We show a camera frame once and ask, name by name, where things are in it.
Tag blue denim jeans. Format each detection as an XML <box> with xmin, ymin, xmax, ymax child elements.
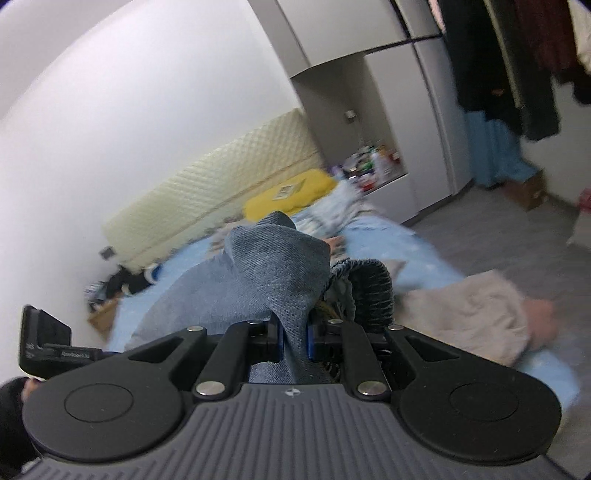
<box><xmin>126</xmin><ymin>212</ymin><xmax>394</xmax><ymax>384</ymax></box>

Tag dark clothes pile on floor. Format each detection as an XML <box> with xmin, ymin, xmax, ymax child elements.
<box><xmin>84</xmin><ymin>263</ymin><xmax>162</xmax><ymax>313</ymax></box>

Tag dark hanging clothes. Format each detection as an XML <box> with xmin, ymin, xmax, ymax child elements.
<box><xmin>432</xmin><ymin>1</ymin><xmax>590</xmax><ymax>141</ymax></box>

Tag light blue star bedsheet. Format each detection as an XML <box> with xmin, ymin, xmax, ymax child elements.
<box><xmin>108</xmin><ymin>184</ymin><xmax>581</xmax><ymax>407</ymax></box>

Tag yellow pillow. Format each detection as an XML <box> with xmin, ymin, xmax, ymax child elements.
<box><xmin>242</xmin><ymin>169</ymin><xmax>338</xmax><ymax>222</ymax></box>

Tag cream quilted headboard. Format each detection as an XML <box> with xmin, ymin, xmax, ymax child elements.
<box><xmin>102</xmin><ymin>109</ymin><xmax>324</xmax><ymax>271</ymax></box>

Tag clutter of bottles on shelf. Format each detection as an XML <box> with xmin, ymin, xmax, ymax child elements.
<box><xmin>329</xmin><ymin>144</ymin><xmax>407</xmax><ymax>193</ymax></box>

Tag brown cardboard box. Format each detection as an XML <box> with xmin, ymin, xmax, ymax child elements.
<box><xmin>503</xmin><ymin>170</ymin><xmax>547</xmax><ymax>211</ymax></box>

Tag blue curtain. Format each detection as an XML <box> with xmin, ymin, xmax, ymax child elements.
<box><xmin>465</xmin><ymin>112</ymin><xmax>541</xmax><ymax>189</ymax></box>

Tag grey wardrobe cabinet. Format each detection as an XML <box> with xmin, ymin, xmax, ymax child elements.
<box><xmin>249</xmin><ymin>1</ymin><xmax>472</xmax><ymax>223</ymax></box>

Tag wall socket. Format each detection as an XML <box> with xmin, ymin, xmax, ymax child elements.
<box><xmin>99</xmin><ymin>246</ymin><xmax>115</xmax><ymax>260</ymax></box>

